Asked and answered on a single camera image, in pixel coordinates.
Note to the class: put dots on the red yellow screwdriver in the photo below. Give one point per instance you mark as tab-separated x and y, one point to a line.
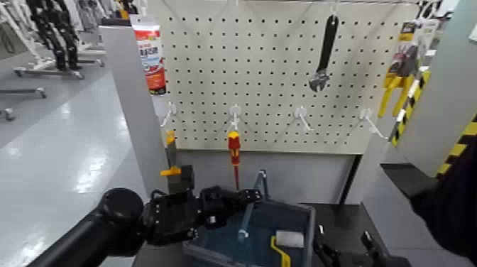
234	151

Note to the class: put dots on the grey blue plastic crate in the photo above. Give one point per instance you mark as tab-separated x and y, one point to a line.
261	238

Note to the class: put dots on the white humanoid robot on stand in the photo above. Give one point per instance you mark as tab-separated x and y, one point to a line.
18	33

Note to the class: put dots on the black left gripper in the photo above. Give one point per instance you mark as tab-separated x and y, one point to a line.
171	218

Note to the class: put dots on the grey panel below pegboard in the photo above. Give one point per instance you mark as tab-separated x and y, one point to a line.
298	175

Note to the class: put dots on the red white sealant tube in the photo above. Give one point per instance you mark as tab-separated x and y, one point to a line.
151	54

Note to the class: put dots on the grey frame post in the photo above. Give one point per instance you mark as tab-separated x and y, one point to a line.
134	112

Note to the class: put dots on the grey board with hazard tape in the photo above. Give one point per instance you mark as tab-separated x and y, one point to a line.
443	93

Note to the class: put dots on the grey wheeled stand base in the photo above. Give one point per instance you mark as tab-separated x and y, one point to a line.
22	92
48	71

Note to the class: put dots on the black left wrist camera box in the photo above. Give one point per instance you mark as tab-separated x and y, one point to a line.
187	178

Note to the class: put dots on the white pegboard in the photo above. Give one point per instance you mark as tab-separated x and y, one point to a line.
261	74

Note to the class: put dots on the packaged tool with black print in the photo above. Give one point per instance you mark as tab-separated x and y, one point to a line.
428	33

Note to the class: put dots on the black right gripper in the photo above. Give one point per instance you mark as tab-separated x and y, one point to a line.
365	263

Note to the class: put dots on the black humanoid robot on stand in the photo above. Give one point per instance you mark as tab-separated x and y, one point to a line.
56	33

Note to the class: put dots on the large black blurred object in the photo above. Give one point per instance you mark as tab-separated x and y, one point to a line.
451	208

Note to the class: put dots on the yellow black background object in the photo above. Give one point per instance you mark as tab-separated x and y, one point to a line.
124	11

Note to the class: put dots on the white pegboard hook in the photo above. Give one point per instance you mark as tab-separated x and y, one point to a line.
168	113
302	117
234	116
333	8
372	125

